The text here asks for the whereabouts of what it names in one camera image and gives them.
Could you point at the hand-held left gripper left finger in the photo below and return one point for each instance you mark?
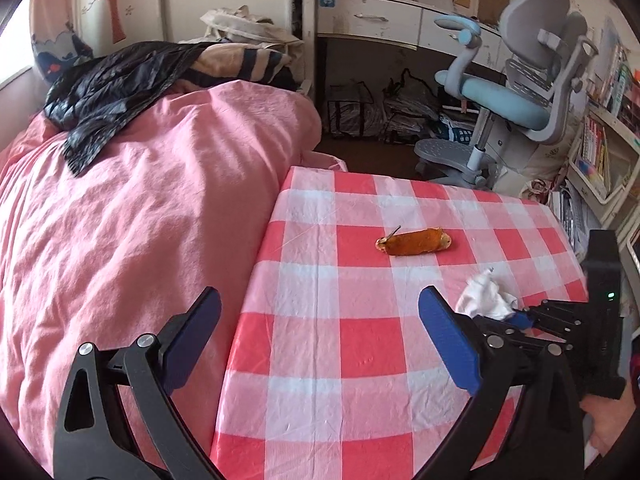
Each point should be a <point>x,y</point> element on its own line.
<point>192,337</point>

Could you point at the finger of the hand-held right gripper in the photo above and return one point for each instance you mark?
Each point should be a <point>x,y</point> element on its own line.
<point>505,327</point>
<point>560,317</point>

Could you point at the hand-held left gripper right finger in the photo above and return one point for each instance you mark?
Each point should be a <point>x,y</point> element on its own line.
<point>450,345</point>

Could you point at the white tissue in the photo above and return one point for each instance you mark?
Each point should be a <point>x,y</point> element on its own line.
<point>482,297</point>

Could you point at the orange sweet potato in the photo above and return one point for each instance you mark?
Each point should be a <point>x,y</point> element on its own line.
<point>415,242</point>

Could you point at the person's right hand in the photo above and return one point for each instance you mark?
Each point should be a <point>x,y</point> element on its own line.
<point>612,425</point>

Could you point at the stack of white magazines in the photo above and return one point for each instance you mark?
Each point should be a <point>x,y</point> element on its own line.
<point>567,220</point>

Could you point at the white tiered book rack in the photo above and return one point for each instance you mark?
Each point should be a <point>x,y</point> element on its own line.
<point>590,187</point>

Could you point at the pink checked tablecloth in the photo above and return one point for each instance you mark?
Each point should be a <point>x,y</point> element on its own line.
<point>325,285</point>

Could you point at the pink duvet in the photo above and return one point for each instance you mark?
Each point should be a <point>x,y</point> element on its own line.
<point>125,210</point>

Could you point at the white tree logo bag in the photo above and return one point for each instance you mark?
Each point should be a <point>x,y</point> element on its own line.
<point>547,170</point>

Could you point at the row of red white books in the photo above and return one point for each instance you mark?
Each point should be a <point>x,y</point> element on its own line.
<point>592,145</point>

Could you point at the blue white patterned bag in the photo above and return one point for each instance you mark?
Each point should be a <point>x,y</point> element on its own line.
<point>457,130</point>

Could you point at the silver storage bags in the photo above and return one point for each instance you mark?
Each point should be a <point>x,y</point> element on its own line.
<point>410,110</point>

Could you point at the row of upright books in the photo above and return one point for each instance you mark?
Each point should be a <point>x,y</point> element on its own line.
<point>620,85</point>

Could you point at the black checked storage bag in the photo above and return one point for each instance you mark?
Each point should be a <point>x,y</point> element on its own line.
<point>350,110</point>

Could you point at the black puffer jacket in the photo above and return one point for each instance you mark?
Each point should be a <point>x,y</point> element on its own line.
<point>100,95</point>

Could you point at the beige striped pillow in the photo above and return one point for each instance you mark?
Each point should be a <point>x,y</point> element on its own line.
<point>235,65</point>

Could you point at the grey and blue desk chair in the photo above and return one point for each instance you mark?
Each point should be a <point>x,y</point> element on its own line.
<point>530,25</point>

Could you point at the blue cartoon cushion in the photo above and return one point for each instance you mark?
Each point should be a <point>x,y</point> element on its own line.
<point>55,60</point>

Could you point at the cream tote bag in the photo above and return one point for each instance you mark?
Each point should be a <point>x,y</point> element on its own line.
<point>240,22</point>

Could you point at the brown cork board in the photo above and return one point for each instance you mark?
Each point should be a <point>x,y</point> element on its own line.
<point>492,2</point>

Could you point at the window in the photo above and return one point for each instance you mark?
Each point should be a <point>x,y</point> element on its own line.
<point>15,55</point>

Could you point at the white desk with drawers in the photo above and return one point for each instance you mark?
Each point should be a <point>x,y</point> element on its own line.
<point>370,17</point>

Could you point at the pink curtain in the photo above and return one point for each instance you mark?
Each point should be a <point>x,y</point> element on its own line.
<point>50,5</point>

